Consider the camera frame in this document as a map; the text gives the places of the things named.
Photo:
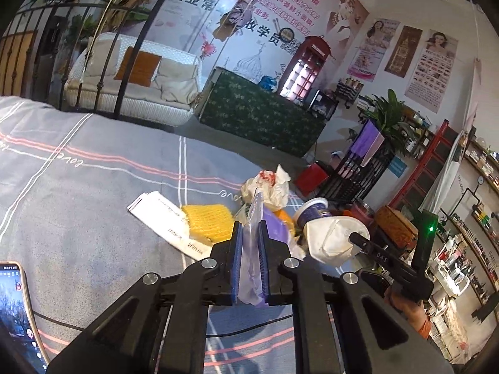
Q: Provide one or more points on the red ladder shelf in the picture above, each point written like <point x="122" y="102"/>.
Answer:
<point x="429" y="163"/>

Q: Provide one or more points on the white hanging cloth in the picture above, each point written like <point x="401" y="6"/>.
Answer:
<point x="448" y="171"/>

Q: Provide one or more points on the wall shelf with bottles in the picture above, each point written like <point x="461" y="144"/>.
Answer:
<point x="479" y="202"/>

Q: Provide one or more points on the purple cloth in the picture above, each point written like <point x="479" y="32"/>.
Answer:
<point x="366" y="142"/>

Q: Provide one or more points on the white wall banner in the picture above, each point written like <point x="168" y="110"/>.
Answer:
<point x="195" y="19"/>

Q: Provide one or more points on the smartphone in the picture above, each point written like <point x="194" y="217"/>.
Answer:
<point x="15" y="311"/>

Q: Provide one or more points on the purple wrapper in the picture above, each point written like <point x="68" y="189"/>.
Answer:
<point x="275" y="226"/>

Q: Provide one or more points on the red-print plastic bag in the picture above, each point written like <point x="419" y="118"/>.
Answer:
<point x="265" y="187"/>

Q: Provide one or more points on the black metal bed frame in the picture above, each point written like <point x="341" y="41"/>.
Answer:
<point x="129" y="66"/>

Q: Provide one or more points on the pink wall poster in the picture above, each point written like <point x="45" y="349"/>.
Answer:
<point x="372" y="48"/>

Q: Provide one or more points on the person's right hand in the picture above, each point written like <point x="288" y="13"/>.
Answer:
<point x="407" y="313"/>

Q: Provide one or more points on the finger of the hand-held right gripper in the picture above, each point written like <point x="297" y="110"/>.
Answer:
<point x="364" y="242"/>

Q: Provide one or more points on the white yogurt cup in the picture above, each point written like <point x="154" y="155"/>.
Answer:
<point x="312" y="210"/>

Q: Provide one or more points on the white wicker sofa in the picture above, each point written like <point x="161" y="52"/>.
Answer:
<point x="136" y="105"/>

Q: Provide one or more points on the small bottle organiser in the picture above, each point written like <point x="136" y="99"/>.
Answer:
<point x="349" y="87"/>

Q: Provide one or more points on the beige cushion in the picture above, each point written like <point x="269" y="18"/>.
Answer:
<point x="177" y="81"/>
<point x="103" y="58"/>

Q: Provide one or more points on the orange cushion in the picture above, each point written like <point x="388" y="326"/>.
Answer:
<point x="138" y="68"/>

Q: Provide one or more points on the green patterned cabinet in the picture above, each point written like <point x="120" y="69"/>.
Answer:
<point x="257" y="113"/>

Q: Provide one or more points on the black metal rack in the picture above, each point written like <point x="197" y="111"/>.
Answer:
<point x="351" y="175"/>

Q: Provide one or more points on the pink wall banner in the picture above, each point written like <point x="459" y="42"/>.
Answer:
<point x="312" y="4"/>

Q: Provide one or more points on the orange peel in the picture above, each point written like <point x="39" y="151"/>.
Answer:
<point x="286" y="218"/>

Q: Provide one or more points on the woven basket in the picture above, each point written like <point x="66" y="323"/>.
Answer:
<point x="395" y="228"/>

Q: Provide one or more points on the red phone booth cabinet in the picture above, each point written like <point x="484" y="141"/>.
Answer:
<point x="302" y="70"/>

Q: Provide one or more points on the yellow foam fruit net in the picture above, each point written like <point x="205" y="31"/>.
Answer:
<point x="206" y="222"/>

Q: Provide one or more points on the white face mask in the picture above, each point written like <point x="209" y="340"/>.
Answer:
<point x="335" y="237"/>

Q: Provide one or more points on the red box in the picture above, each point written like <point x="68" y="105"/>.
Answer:
<point x="312" y="179"/>

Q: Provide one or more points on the brown tower wall poster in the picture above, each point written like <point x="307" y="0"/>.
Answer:
<point x="403" y="50"/>

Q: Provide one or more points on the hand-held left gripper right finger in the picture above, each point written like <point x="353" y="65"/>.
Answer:
<point x="263" y="261"/>

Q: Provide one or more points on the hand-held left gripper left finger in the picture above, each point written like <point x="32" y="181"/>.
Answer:
<point x="237" y="261"/>

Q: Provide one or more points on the clear plastic packet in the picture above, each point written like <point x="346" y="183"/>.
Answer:
<point x="249" y="241"/>

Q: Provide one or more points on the white paper receipt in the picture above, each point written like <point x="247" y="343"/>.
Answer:
<point x="160" y="210"/>

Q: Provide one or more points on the blue ornament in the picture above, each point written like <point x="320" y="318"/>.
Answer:
<point x="268" y="82"/>

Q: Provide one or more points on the green potted plant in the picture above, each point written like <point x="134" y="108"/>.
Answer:
<point x="390" y="117"/>

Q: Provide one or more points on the pale chart wall poster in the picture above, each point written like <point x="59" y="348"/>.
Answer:
<point x="430" y="66"/>

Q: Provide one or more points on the black picture frame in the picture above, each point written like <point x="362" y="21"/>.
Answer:
<point x="323" y="105"/>

